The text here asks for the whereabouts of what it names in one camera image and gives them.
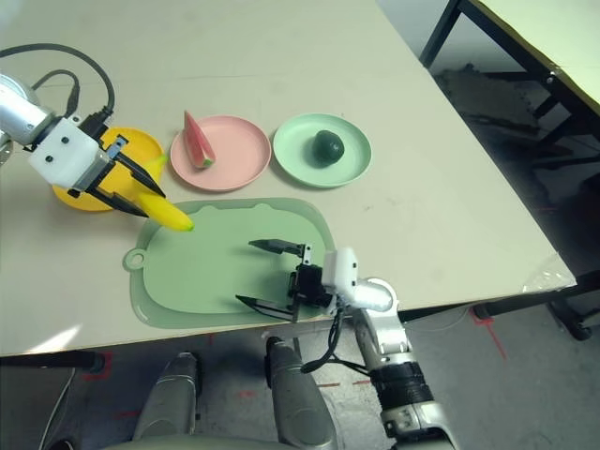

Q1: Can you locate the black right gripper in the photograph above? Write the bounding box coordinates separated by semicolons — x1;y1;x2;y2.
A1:
233;238;337;324

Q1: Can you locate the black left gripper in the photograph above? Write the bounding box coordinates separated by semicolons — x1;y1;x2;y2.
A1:
67;133;166;220

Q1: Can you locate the yellow toy banana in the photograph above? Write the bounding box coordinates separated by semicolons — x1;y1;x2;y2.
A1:
137;153;196;233

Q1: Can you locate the red toy watermelon slice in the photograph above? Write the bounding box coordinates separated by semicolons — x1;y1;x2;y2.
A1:
181;110;217;171

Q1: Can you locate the dark green toy avocado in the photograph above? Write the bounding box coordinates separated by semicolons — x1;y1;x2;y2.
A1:
312;129;346;165

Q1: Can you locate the yellow plastic plate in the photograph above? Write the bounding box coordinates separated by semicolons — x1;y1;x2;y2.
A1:
51;126;166;213

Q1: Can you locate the green cutting board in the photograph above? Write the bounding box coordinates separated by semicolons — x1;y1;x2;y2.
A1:
122;196;337;329

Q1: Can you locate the pink plastic plate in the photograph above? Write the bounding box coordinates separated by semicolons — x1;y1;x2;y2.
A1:
169;114;272;191

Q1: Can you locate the mint green plastic plate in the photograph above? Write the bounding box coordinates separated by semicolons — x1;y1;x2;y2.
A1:
272;112;373;188

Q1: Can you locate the grey robot torso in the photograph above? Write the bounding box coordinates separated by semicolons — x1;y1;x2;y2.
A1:
100;434;338;450

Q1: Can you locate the clear plastic film scrap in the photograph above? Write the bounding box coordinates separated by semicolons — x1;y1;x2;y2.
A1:
519;255;578;294

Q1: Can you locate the dark textured floor mat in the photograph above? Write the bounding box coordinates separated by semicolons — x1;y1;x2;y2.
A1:
430;60;559;132

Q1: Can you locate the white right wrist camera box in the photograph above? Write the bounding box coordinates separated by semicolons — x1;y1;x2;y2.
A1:
321;247;395;313

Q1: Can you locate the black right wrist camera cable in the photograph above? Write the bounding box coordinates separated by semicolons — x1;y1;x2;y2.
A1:
299;304;376;376

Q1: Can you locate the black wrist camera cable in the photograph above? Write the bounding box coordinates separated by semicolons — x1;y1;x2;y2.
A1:
299;304;376;376
0;43;117;140

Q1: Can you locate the black left wrist camera cable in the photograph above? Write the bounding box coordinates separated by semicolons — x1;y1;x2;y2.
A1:
0;43;117;140

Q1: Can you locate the thin white floor cable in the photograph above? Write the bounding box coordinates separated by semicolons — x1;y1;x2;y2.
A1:
39;367;79;450

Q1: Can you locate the black work table frame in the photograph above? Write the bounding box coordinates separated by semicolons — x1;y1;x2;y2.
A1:
0;280;600;376

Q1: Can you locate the side table with metal frame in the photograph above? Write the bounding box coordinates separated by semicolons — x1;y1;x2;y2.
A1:
419;0;600;137

